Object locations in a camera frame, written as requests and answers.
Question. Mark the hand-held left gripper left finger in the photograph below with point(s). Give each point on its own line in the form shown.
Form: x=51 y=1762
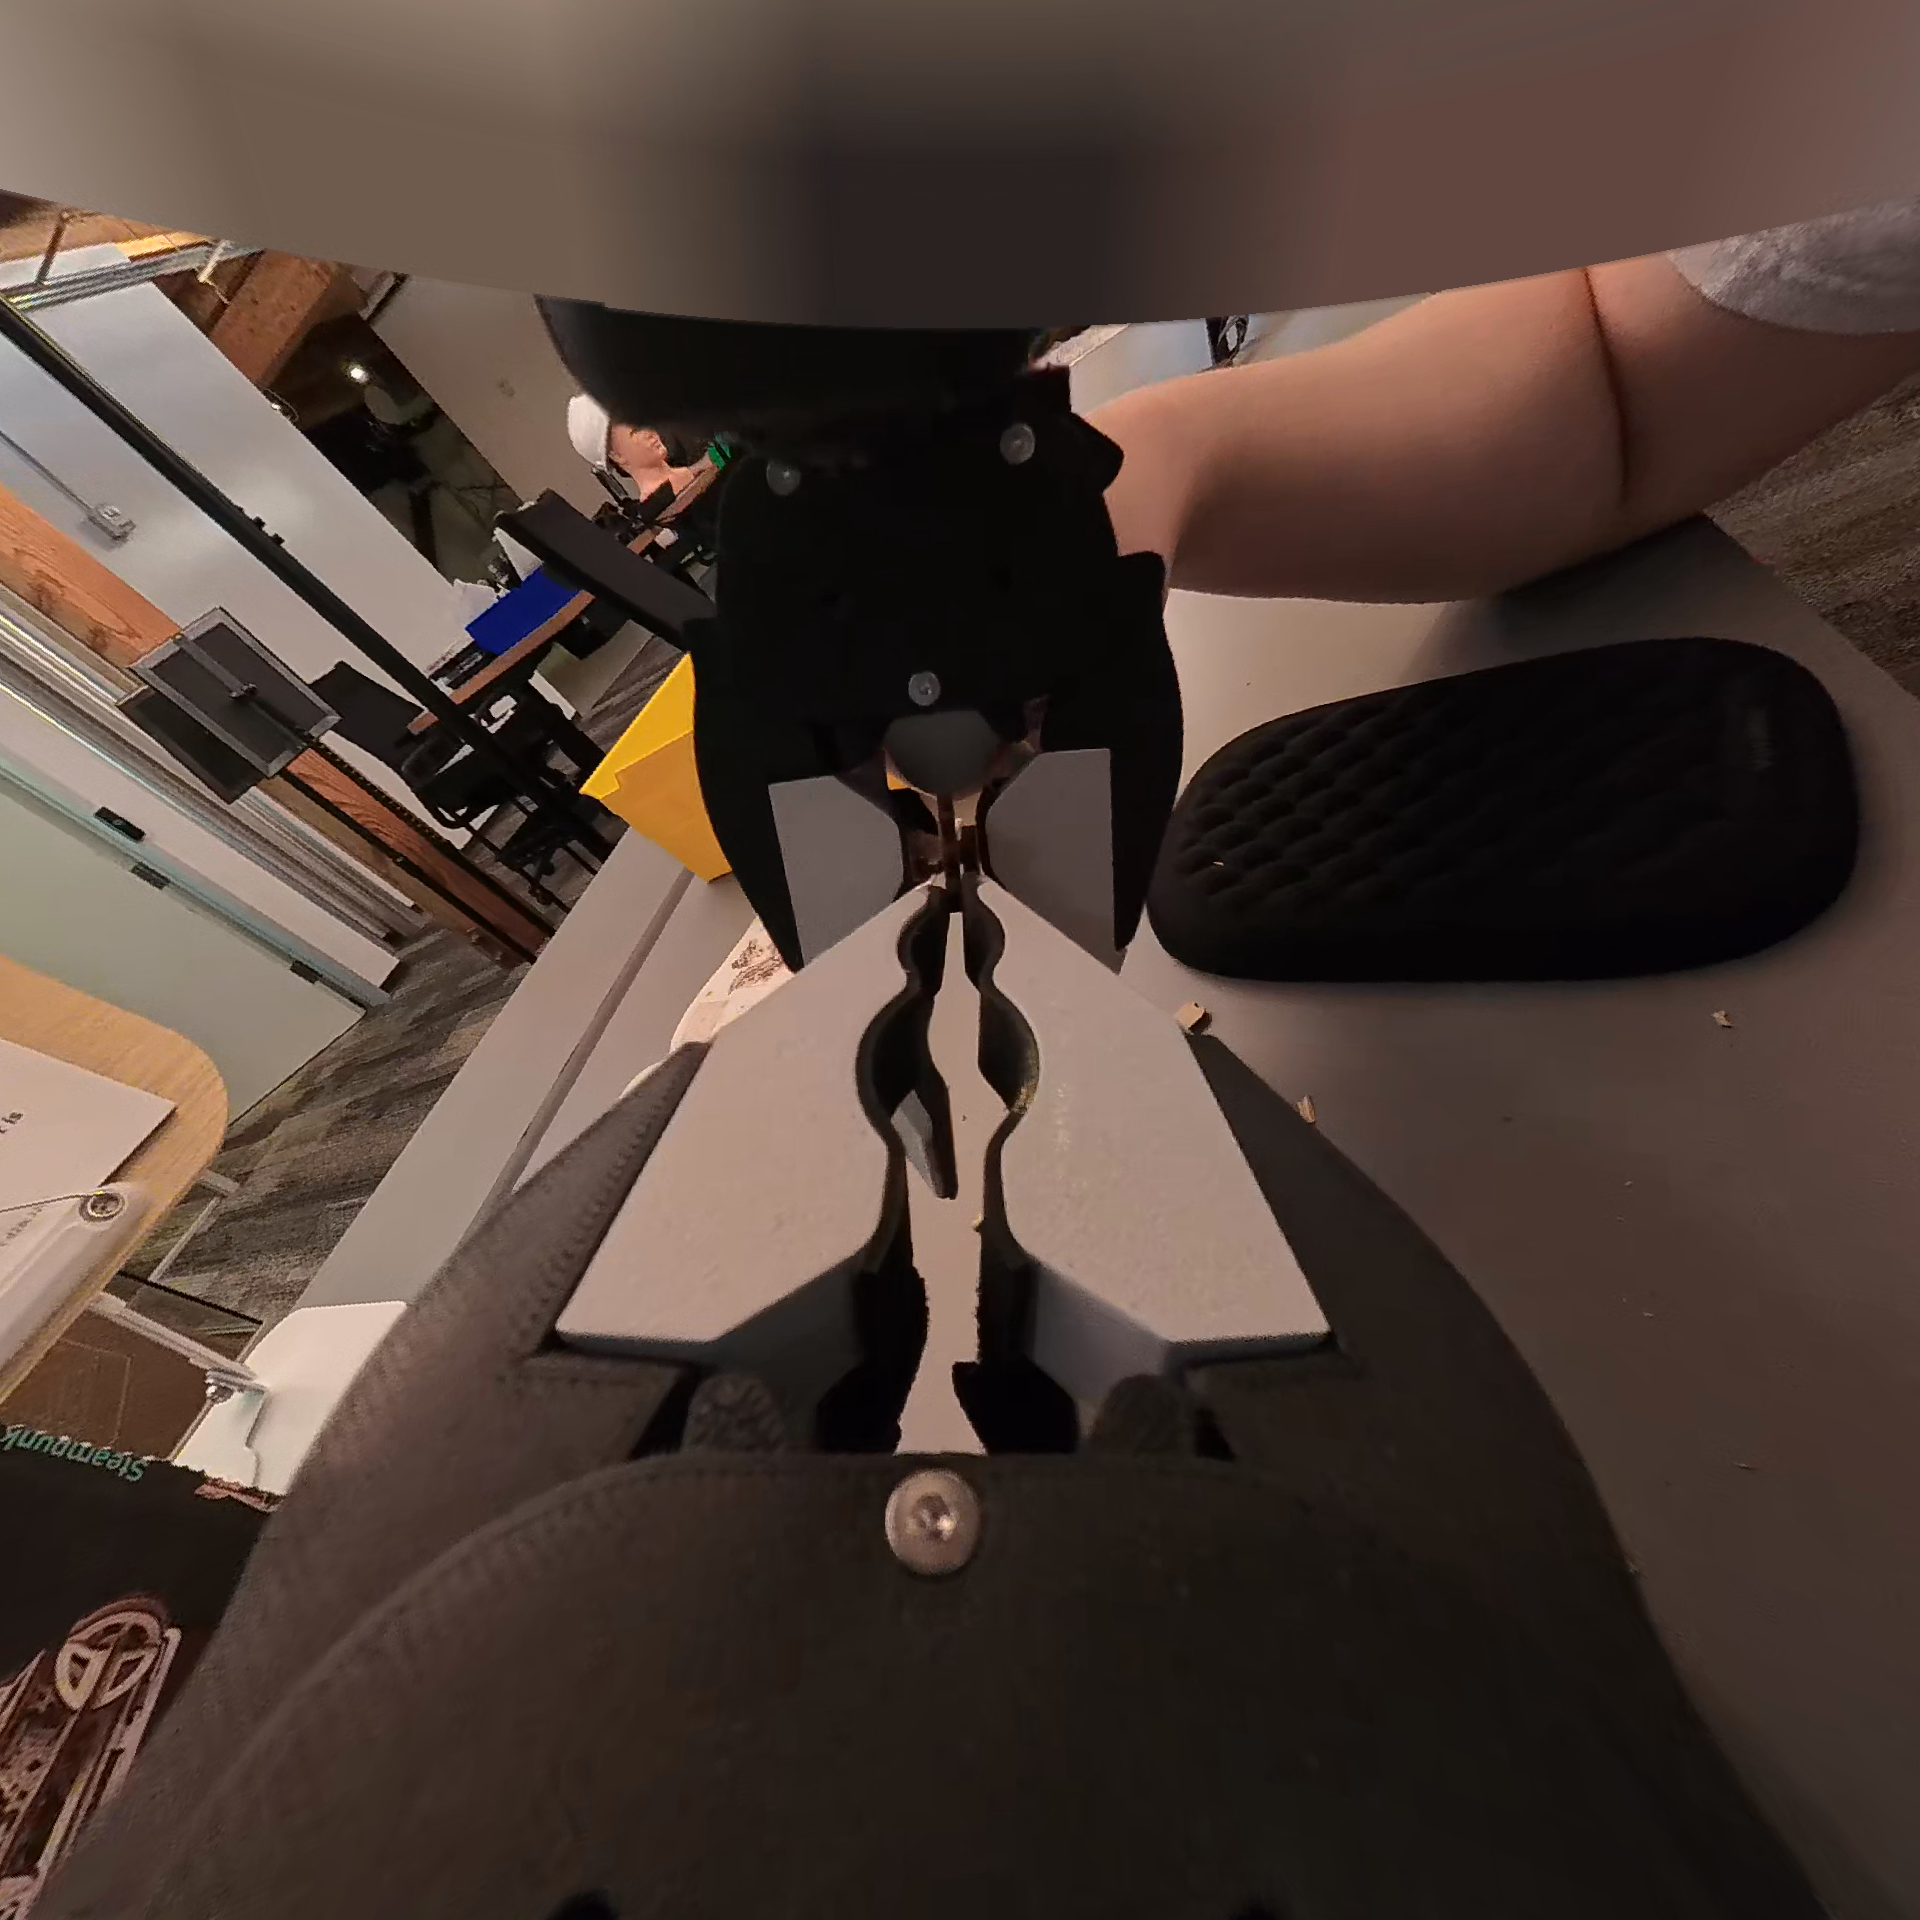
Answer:
x=705 y=1201

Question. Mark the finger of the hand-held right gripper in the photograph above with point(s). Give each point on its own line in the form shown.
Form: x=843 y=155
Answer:
x=1066 y=855
x=833 y=862

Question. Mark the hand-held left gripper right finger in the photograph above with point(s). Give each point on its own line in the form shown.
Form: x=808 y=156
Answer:
x=1170 y=1201

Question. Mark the person's right forearm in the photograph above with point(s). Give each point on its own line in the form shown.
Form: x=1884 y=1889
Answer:
x=1425 y=435

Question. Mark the black model kit box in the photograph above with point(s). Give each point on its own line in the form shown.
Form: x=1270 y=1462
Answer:
x=90 y=1575

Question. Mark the printed instruction booklet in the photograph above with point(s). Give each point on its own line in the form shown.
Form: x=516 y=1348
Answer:
x=744 y=975

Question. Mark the nested yellow plastic bins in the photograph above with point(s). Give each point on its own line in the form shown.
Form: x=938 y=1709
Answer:
x=660 y=780

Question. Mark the mannequin head with hard hat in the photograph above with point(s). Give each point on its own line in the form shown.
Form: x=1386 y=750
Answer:
x=592 y=429

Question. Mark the blue plastic bin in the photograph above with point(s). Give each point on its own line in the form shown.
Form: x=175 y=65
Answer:
x=504 y=622

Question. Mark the white plastic base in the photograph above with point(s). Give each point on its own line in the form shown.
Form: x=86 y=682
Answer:
x=323 y=1381

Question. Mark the black padded wrist rest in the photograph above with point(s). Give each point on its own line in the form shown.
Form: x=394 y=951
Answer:
x=1500 y=811

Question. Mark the instruction poster board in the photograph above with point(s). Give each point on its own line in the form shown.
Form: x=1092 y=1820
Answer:
x=150 y=1050

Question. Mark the grey metal box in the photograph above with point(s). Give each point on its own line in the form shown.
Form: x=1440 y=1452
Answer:
x=234 y=705

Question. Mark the black metal pole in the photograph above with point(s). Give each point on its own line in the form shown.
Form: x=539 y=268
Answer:
x=270 y=533

